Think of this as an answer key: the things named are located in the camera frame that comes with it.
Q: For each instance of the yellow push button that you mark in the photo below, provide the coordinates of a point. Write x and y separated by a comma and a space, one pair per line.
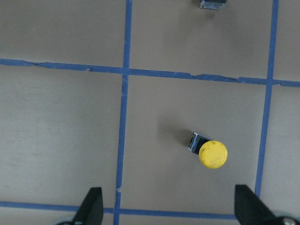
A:
212, 153

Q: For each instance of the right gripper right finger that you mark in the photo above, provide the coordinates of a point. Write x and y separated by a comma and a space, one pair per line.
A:
250, 210

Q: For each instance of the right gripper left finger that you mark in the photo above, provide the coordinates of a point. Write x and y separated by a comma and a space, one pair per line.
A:
90, 212

